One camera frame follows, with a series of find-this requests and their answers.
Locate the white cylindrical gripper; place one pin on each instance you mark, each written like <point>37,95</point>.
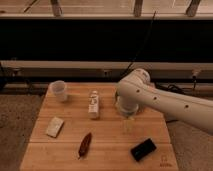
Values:
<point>127,108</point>

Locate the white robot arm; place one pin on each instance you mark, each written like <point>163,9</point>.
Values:
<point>134,90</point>

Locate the black rectangular phone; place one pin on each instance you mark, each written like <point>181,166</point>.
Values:
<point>143,149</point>

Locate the green ceramic bowl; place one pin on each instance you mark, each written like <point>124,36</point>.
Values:
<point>116,96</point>

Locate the white rectangular sponge block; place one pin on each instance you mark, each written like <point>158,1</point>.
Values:
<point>54,126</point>

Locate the translucent white plastic cup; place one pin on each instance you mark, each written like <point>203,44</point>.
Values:
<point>59,90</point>

